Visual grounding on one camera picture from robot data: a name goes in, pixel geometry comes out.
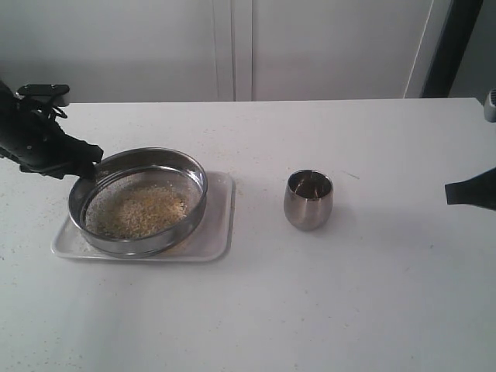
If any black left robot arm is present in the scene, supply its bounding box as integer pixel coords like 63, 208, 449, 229
1, 83, 104, 180

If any stainless steel cup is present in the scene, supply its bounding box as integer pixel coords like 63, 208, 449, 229
284, 170, 334, 231

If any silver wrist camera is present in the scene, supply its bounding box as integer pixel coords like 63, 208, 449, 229
16, 84, 71, 107
484, 88, 496, 123

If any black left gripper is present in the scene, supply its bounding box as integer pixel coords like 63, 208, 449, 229
1, 96, 103, 180

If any round steel mesh sieve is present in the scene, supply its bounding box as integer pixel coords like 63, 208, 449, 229
68, 147, 208, 259

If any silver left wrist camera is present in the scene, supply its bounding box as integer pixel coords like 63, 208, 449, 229
16, 84, 71, 107

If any beige sand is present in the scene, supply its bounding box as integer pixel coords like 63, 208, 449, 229
84, 184, 188, 239

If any white rectangular plastic tray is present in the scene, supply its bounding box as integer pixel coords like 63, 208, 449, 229
51, 171, 236, 263

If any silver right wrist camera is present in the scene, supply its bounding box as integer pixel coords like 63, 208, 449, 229
484, 88, 496, 123

